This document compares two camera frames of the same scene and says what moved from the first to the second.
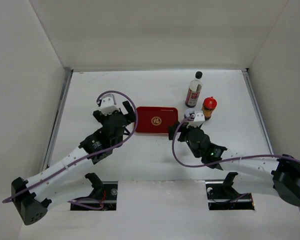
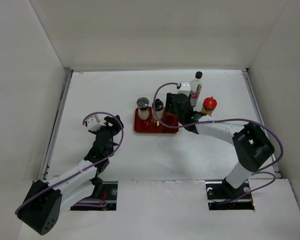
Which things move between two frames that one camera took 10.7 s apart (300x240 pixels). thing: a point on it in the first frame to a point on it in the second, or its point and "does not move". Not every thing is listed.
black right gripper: (171, 129) to (168, 103)
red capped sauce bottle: (209, 104) does not move
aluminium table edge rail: (68, 74) does not move
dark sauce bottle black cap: (194, 90) does not move
